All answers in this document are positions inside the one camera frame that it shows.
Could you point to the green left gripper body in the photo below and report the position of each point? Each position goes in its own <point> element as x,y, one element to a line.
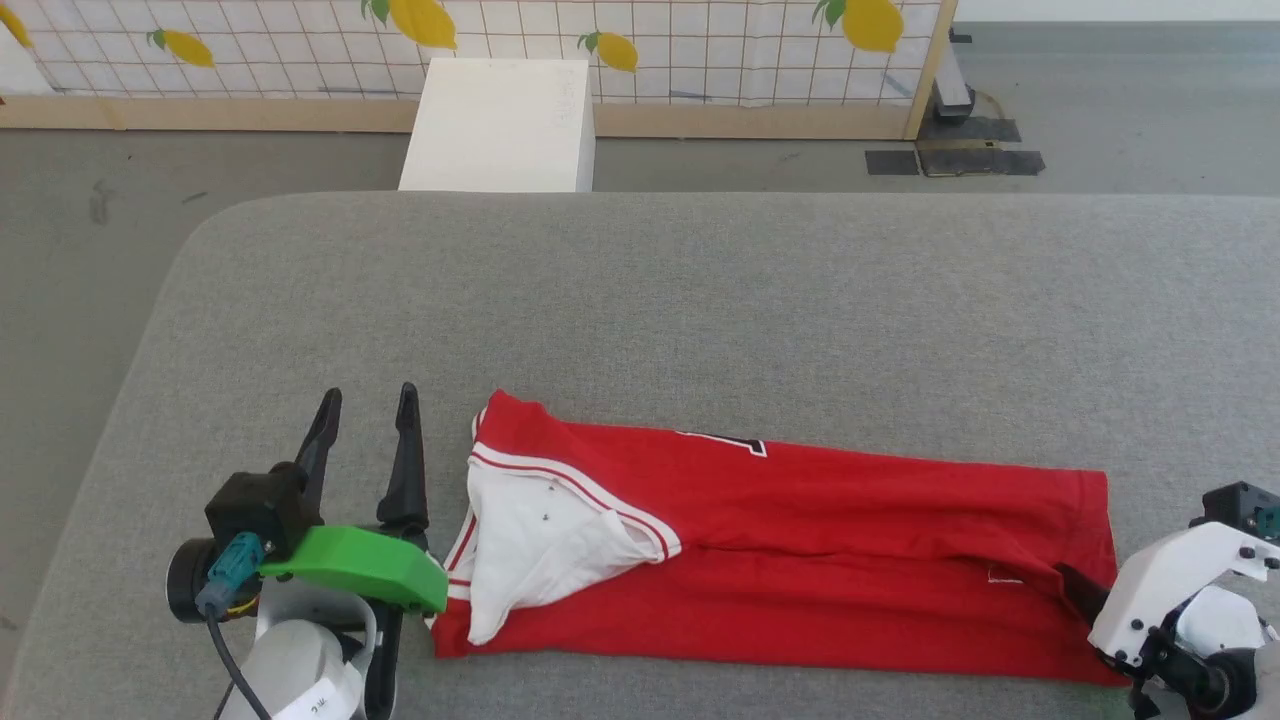
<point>360,565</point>

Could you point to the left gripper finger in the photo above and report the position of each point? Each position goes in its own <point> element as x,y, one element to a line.
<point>405,480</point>
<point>320,445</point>

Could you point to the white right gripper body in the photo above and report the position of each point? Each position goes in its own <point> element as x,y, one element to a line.
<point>1165,580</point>

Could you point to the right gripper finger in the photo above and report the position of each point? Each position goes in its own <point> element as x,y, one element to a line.
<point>1085,593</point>

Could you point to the red and white garment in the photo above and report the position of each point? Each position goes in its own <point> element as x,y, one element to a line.
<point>800,560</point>

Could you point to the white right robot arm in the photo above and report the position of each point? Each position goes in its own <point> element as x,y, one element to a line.
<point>1220,640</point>

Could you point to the grey fabric sofa cushion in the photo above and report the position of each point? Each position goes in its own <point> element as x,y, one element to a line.
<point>700,300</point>

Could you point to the white box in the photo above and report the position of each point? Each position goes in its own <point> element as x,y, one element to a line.
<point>500,125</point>

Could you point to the long black floor mat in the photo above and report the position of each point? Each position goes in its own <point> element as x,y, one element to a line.
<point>985,163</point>

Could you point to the small black floor mat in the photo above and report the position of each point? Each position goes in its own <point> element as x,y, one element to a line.
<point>892,163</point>

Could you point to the grey metal partition foot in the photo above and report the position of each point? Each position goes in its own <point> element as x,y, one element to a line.
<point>952,85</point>

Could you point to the lemon print partition screen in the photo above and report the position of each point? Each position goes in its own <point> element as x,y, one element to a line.
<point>700,40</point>

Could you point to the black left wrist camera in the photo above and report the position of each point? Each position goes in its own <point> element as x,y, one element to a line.
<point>255,510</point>

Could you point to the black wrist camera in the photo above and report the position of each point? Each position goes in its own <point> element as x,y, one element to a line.
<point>1245,505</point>
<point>255,510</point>

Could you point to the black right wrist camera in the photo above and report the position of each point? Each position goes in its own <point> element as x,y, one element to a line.
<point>1245,505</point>

